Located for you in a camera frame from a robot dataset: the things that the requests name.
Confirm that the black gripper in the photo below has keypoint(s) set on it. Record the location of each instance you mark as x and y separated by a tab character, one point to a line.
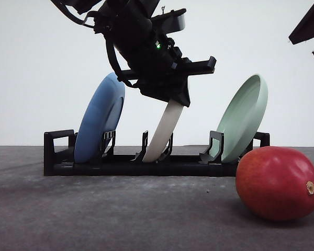
146	58

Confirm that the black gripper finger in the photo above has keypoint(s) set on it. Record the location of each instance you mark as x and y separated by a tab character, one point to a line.
305	29

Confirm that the white plate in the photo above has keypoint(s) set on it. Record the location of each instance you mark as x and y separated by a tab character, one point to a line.
163	131

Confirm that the red pomegranate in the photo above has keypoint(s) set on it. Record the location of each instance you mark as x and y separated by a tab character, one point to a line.
276	183

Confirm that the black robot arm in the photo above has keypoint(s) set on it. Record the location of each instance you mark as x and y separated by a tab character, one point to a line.
145	8

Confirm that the blue plate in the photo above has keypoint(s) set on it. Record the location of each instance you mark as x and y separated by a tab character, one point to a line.
100	114

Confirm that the light green plate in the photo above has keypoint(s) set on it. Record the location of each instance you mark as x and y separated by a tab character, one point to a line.
241	118

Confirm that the black plastic dish rack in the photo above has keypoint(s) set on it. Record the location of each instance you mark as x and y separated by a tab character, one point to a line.
60	157

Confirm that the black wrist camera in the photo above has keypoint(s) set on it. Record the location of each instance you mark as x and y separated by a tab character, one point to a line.
171	21

